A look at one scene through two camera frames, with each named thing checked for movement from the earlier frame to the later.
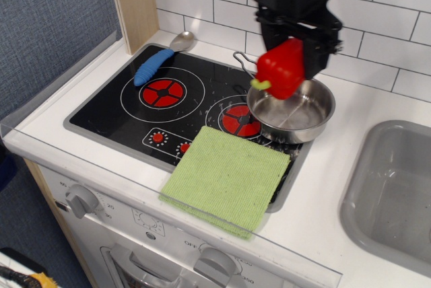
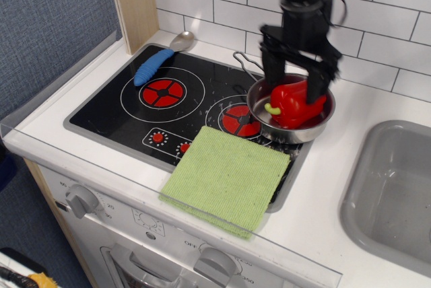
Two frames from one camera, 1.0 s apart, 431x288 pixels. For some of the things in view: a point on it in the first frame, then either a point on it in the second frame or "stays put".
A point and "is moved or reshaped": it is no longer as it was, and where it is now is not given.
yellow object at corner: [44, 281] stays put
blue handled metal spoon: [180, 42] stays put
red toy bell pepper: [281, 70] is moved or reshaped
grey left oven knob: [82, 200] stays put
